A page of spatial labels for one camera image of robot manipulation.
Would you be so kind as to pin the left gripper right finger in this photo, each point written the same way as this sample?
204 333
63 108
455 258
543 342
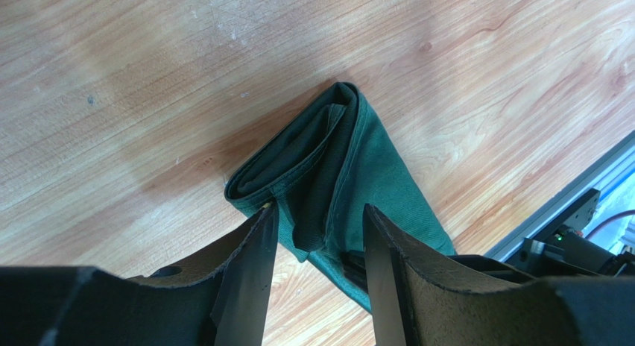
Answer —
419 296

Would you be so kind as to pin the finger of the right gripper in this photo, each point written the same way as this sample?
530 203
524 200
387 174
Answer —
354 269

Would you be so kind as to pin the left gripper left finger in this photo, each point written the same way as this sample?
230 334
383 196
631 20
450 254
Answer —
216 296

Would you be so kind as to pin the dark green cloth napkin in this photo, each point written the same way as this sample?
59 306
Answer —
321 170

